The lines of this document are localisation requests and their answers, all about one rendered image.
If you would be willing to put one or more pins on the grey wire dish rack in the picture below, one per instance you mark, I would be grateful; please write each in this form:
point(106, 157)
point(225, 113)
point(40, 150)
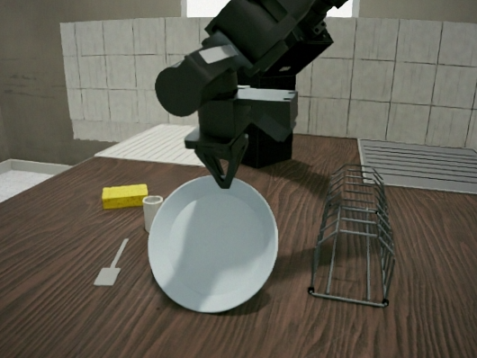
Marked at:
point(381, 220)

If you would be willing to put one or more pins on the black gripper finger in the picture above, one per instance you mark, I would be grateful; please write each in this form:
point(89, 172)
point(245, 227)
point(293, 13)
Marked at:
point(205, 157)
point(217, 162)

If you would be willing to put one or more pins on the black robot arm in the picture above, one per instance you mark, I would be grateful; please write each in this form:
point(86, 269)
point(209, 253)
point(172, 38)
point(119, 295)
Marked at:
point(185, 87)

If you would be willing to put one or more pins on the grey cup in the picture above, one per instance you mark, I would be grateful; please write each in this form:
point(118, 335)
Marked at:
point(151, 206)

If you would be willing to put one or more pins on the yellow sponge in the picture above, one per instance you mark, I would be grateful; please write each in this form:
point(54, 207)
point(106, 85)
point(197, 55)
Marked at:
point(124, 196)

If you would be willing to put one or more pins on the white ribbed draining mat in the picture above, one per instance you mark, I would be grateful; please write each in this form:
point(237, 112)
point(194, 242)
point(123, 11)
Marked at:
point(164, 146)

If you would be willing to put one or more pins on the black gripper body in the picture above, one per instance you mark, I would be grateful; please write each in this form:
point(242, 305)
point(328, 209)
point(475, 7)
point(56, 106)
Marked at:
point(200, 138)

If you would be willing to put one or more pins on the white tiled wall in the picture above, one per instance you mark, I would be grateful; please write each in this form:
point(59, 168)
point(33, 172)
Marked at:
point(402, 80)

